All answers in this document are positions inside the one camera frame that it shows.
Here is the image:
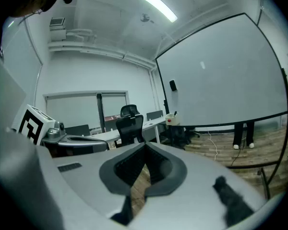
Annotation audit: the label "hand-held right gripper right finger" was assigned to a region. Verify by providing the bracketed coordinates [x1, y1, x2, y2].
[132, 141, 267, 230]

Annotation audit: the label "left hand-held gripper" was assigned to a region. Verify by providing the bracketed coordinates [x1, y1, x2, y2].
[12, 104, 109, 153]

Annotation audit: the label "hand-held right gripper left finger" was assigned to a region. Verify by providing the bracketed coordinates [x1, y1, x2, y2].
[44, 141, 146, 230]

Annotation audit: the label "white plastic marker box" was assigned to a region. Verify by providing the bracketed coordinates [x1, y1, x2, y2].
[165, 113, 181, 127]

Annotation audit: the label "large black-framed whiteboard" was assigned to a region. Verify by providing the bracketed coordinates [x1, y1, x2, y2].
[155, 12, 288, 127]

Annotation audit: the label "black desk divider panel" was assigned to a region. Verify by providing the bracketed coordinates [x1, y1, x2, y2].
[146, 110, 164, 122]
[64, 124, 91, 137]

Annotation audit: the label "window with grey blinds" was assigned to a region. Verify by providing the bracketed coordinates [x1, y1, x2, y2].
[42, 91, 131, 132]

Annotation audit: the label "white curved desk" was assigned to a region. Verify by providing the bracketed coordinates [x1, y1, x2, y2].
[86, 117, 169, 145]

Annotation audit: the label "black mesh office chair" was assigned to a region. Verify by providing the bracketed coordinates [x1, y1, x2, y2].
[114, 103, 145, 149]

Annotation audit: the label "black swivel chair base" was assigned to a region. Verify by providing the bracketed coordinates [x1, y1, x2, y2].
[172, 125, 201, 149]

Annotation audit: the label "white ceiling pipes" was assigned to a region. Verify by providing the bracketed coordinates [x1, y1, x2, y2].
[47, 41, 157, 69]

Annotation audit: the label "white air conditioner unit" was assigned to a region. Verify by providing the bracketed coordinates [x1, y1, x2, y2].
[49, 17, 67, 42]

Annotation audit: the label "long ceiling light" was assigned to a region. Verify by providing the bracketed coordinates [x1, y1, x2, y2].
[128, 0, 179, 23]

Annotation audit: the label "white floor cable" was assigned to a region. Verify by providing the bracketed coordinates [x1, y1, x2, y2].
[207, 130, 218, 162]

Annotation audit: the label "black floor cable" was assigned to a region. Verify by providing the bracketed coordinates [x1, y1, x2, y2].
[231, 141, 244, 167]

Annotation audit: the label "white vertical wall pipe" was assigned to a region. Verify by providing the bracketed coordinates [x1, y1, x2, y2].
[147, 68, 159, 114]

